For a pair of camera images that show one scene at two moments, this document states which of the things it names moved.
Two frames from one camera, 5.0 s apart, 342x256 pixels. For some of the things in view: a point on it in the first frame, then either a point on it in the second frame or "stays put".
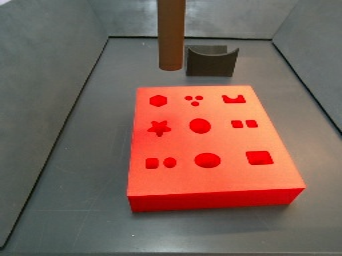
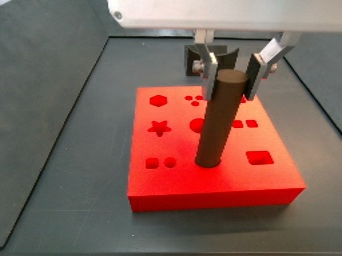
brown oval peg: (171, 34) to (220, 117)
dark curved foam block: (216, 65) stays put
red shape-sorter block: (206, 151) stays put
